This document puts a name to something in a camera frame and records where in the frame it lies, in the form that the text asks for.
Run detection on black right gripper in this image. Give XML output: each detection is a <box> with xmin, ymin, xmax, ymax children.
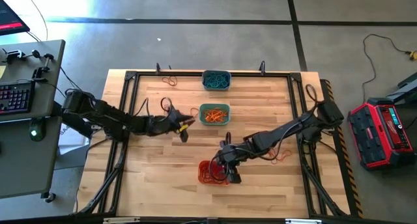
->
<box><xmin>210</xmin><ymin>132</ymin><xmax>248</xmax><ymax>185</ymax></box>

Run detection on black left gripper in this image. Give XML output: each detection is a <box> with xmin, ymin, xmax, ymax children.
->
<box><xmin>151</xmin><ymin>108</ymin><xmax>197</xmax><ymax>143</ymax></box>

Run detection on orange plastic basket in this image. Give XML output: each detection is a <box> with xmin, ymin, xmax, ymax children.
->
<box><xmin>197</xmin><ymin>160</ymin><xmax>234</xmax><ymax>187</ymax></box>

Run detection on wide blue rubber band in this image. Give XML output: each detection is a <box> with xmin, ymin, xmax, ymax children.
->
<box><xmin>204</xmin><ymin>72</ymin><xmax>225</xmax><ymax>88</ymax></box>

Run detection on thin teal rubber band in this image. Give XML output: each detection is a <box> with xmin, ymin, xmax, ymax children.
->
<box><xmin>211</xmin><ymin>72</ymin><xmax>231</xmax><ymax>90</ymax></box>

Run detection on green plastic basket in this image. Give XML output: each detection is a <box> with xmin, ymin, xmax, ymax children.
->
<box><xmin>198</xmin><ymin>103</ymin><xmax>231</xmax><ymax>126</ymax></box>

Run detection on blue-grey plastic basket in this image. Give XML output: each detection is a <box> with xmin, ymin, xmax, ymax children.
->
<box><xmin>201</xmin><ymin>70</ymin><xmax>232</xmax><ymax>91</ymax></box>

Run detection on black desk leg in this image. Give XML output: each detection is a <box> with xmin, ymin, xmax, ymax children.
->
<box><xmin>51</xmin><ymin>101</ymin><xmax>94</xmax><ymax>139</ymax></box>

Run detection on white cardboard box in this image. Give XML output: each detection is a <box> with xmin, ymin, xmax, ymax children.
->
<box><xmin>58</xmin><ymin>122</ymin><xmax>91</xmax><ymax>156</ymax></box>

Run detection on black yellow hazard tape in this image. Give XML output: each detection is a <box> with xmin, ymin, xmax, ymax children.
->
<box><xmin>320</xmin><ymin>79</ymin><xmax>365</xmax><ymax>219</ymax></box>

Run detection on black computer mouse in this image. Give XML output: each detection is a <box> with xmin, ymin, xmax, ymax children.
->
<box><xmin>28</xmin><ymin>117</ymin><xmax>46</xmax><ymax>143</ymax></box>

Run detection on black desk clamp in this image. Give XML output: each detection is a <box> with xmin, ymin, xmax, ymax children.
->
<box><xmin>31</xmin><ymin>63</ymin><xmax>53</xmax><ymax>82</ymax></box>

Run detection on red black power station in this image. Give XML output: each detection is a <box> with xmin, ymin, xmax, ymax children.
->
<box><xmin>346</xmin><ymin>97</ymin><xmax>417</xmax><ymax>171</ymax></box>

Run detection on black caster wheel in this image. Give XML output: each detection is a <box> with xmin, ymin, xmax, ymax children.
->
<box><xmin>40</xmin><ymin>191</ymin><xmax>57</xmax><ymax>204</ymax></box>

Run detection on black backlit keyboard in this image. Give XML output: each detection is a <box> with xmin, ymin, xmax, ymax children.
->
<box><xmin>0</xmin><ymin>79</ymin><xmax>36</xmax><ymax>117</ymax></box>

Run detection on grey desk top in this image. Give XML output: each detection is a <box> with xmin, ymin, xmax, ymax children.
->
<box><xmin>0</xmin><ymin>39</ymin><xmax>66</xmax><ymax>123</ymax></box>
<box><xmin>0</xmin><ymin>115</ymin><xmax>63</xmax><ymax>199</ymax></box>

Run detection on silver desk clamp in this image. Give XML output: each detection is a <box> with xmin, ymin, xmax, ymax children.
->
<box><xmin>1</xmin><ymin>48</ymin><xmax>27</xmax><ymax>64</ymax></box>

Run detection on grey metal stand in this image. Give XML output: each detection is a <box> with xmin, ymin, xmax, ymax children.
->
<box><xmin>385</xmin><ymin>71</ymin><xmax>417</xmax><ymax>105</ymax></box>

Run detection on monitor with red bar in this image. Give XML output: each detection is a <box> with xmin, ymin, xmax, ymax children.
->
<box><xmin>0</xmin><ymin>0</ymin><xmax>31</xmax><ymax>37</ymax></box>

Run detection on silver metal bracket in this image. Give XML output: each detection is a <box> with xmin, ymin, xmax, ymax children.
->
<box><xmin>285</xmin><ymin>218</ymin><xmax>323</xmax><ymax>224</ymax></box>
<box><xmin>102</xmin><ymin>217</ymin><xmax>141</xmax><ymax>224</ymax></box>

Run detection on black desk cables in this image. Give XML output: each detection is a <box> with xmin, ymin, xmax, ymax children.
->
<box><xmin>59</xmin><ymin>66</ymin><xmax>82</xmax><ymax>92</ymax></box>

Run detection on black floor cable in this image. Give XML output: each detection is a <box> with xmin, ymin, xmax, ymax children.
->
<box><xmin>360</xmin><ymin>33</ymin><xmax>412</xmax><ymax>95</ymax></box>

